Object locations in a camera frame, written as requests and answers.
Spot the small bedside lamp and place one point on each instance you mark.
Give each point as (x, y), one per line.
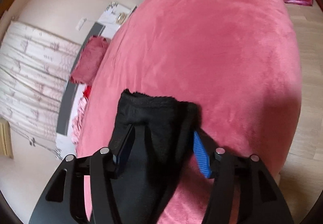
(121, 18)

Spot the black embroidered pants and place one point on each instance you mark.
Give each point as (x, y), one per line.
(156, 138)

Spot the white printed curtain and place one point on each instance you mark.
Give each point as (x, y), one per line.
(32, 69)

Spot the dark pink ruffled pillow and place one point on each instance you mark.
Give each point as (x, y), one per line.
(88, 59)

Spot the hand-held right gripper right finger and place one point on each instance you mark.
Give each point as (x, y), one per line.
(201, 158)

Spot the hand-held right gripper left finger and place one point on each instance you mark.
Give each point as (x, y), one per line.
(123, 149)

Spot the red cloth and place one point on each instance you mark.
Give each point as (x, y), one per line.
(87, 92)

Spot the white wall socket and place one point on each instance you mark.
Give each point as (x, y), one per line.
(81, 24)

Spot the grey and white headboard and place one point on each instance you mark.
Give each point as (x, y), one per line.
(66, 107)

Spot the beige air conditioner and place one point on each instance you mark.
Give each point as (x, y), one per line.
(5, 138)

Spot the pink floral garment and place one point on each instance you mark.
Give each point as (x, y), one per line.
(79, 120)

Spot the pink plush bed blanket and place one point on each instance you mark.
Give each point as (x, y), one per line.
(214, 49)

